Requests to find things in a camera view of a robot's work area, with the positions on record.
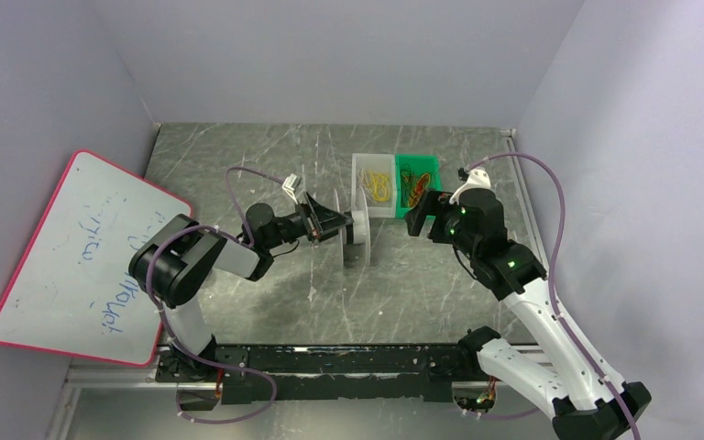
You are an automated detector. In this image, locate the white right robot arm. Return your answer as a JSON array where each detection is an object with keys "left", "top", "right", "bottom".
[{"left": 405, "top": 188, "right": 652, "bottom": 439}]

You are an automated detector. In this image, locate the white wire bundle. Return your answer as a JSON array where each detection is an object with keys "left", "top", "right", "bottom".
[{"left": 357, "top": 170, "right": 378, "bottom": 202}]

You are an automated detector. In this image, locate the clear white plastic bin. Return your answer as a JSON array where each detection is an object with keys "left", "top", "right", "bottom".
[{"left": 351, "top": 153, "right": 398, "bottom": 218}]

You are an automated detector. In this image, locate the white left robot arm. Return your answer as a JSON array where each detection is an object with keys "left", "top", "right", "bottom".
[{"left": 128, "top": 195, "right": 363, "bottom": 372}]

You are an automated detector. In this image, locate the mixed coloured wire bundle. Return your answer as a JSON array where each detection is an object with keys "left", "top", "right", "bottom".
[{"left": 400, "top": 169, "right": 434, "bottom": 208}]

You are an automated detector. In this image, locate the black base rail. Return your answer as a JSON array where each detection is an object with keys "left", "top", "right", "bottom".
[{"left": 155, "top": 343, "right": 497, "bottom": 413}]

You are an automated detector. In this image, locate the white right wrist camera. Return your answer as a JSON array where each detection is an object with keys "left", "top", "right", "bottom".
[{"left": 449, "top": 167, "right": 491, "bottom": 204}]

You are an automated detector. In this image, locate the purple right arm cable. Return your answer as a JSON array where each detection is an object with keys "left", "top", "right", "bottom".
[{"left": 457, "top": 151, "right": 644, "bottom": 440}]

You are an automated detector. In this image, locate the grey perforated cable spool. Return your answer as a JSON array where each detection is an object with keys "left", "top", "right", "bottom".
[{"left": 332, "top": 195, "right": 371, "bottom": 270}]

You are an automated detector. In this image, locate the yellow wire bundle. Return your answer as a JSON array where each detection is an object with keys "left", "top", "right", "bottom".
[{"left": 365, "top": 172, "right": 393, "bottom": 204}]

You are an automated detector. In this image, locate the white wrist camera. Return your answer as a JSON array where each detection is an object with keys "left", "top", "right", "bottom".
[
  {"left": 281, "top": 173, "right": 302, "bottom": 204},
  {"left": 449, "top": 167, "right": 491, "bottom": 204}
]

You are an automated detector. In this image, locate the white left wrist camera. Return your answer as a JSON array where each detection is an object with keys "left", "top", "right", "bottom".
[{"left": 281, "top": 173, "right": 302, "bottom": 204}]

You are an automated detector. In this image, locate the pink framed whiteboard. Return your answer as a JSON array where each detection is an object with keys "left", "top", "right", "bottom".
[{"left": 0, "top": 150, "right": 193, "bottom": 366}]

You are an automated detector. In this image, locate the green plastic bin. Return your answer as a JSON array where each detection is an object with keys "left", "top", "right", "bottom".
[{"left": 395, "top": 154, "right": 441, "bottom": 218}]

